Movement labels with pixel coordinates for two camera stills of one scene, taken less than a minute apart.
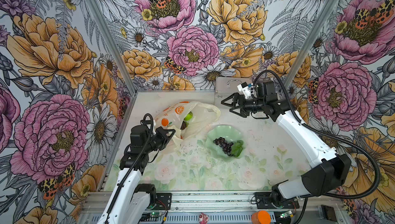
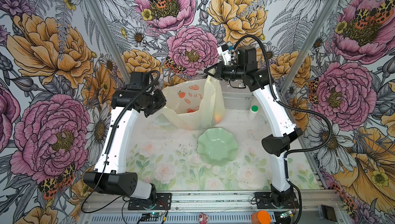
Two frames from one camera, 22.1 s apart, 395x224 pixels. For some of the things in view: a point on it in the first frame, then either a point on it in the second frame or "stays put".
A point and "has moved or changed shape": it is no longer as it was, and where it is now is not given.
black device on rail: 328,212 stays put
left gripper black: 165,138 -> 162,103
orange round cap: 261,217 stays put
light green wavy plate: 225,143 has moved or changed shape
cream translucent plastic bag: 186,118 has moved or changed shape
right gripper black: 234,95 -> 219,74
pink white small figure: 203,219 stays put
